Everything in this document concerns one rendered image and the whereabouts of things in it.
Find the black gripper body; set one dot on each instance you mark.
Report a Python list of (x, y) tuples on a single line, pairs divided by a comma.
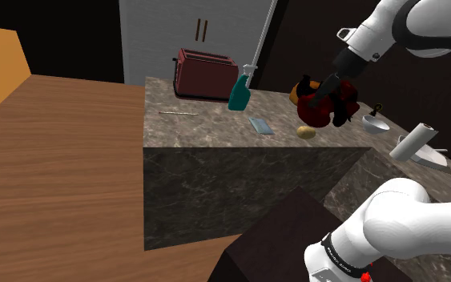
[(349, 62)]

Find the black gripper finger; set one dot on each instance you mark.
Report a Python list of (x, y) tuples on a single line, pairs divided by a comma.
[(324, 91)]

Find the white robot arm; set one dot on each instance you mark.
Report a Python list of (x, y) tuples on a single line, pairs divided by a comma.
[(397, 224)]

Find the red and black figure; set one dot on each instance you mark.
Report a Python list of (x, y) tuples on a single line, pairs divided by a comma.
[(318, 115)]

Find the orange round object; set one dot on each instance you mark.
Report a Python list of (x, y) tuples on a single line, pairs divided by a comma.
[(294, 91)]

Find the yellow-brown potato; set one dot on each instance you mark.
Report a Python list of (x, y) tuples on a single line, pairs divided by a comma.
[(306, 132)]

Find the small black round-topped object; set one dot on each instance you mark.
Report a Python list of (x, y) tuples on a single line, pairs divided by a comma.
[(376, 108)]

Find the white bowl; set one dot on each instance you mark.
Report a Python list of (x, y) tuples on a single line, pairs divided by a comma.
[(375, 125)]

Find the grey-blue flat sponge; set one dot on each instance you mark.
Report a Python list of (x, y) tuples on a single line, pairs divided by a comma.
[(261, 125)]

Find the teal spray bottle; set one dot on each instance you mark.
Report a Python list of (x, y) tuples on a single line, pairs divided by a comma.
[(239, 95)]

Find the white paper towel roll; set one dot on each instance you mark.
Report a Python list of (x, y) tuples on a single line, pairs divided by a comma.
[(412, 142)]

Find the dark red toaster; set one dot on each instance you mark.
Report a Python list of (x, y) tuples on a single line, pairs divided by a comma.
[(205, 76)]

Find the white flat dish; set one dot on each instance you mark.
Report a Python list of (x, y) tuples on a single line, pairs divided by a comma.
[(430, 158)]

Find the silver knife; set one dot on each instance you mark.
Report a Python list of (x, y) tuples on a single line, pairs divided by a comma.
[(178, 113)]

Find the dark robot stand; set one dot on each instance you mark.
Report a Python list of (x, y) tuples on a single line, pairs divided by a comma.
[(279, 238)]

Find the grey-white refrigerator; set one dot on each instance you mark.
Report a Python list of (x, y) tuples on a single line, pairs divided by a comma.
[(158, 35)]

